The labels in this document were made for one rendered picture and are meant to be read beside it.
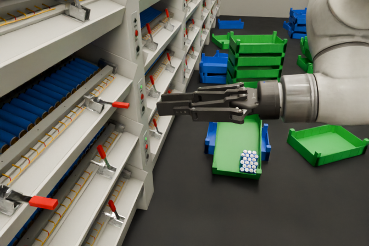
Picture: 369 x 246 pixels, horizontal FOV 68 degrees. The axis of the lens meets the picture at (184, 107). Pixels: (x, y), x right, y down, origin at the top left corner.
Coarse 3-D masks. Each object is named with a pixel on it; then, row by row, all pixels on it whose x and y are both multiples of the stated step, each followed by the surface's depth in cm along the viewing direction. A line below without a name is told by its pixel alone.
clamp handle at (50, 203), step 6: (6, 192) 36; (6, 198) 36; (12, 198) 36; (18, 198) 36; (24, 198) 36; (30, 198) 36; (36, 198) 36; (42, 198) 36; (48, 198) 36; (30, 204) 36; (36, 204) 36; (42, 204) 35; (48, 204) 35; (54, 204) 36
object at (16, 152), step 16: (96, 80) 65; (112, 80) 70; (80, 96) 58; (96, 96) 63; (64, 112) 53; (80, 112) 56; (32, 128) 47; (48, 128) 49; (64, 128) 51; (16, 144) 43; (32, 144) 45; (48, 144) 47; (0, 160) 40; (16, 160) 42; (32, 160) 44; (0, 176) 40; (16, 176) 41
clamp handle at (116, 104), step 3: (99, 99) 59; (99, 102) 59; (102, 102) 59; (105, 102) 59; (108, 102) 59; (111, 102) 59; (114, 102) 59; (117, 102) 59; (120, 102) 59; (111, 105) 59; (114, 105) 58; (117, 105) 58; (120, 105) 58; (123, 105) 58; (126, 105) 58; (129, 105) 59; (126, 108) 58
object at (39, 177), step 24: (96, 48) 73; (120, 72) 75; (120, 96) 68; (96, 120) 58; (72, 144) 50; (48, 168) 45; (24, 192) 40; (48, 192) 46; (0, 216) 36; (24, 216) 39; (0, 240) 35
